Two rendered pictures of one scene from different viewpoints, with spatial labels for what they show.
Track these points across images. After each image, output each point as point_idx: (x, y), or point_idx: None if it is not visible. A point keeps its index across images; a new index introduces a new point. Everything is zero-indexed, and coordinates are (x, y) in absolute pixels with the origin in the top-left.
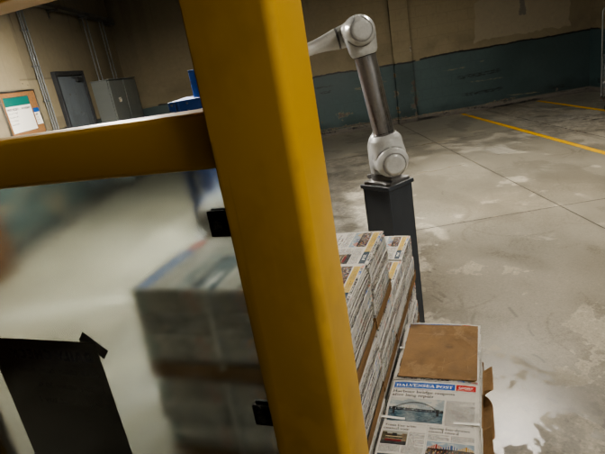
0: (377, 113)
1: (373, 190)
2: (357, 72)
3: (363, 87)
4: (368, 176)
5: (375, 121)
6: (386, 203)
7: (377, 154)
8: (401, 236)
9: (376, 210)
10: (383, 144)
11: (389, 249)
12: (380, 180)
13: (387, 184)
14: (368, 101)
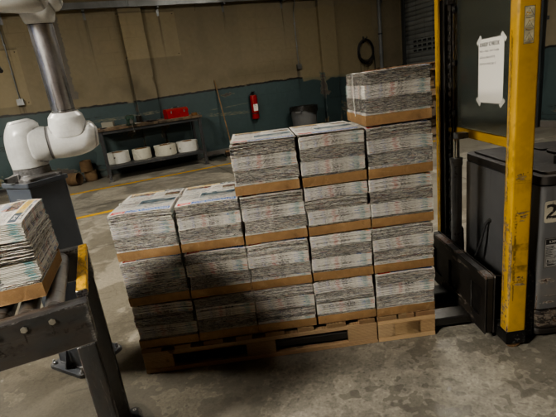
0: (68, 85)
1: (44, 184)
2: (43, 39)
3: (53, 56)
4: (10, 179)
5: (68, 93)
6: (64, 193)
7: (83, 127)
8: (131, 196)
9: (52, 207)
10: (82, 117)
11: (161, 193)
12: (47, 171)
13: (60, 171)
14: (60, 72)
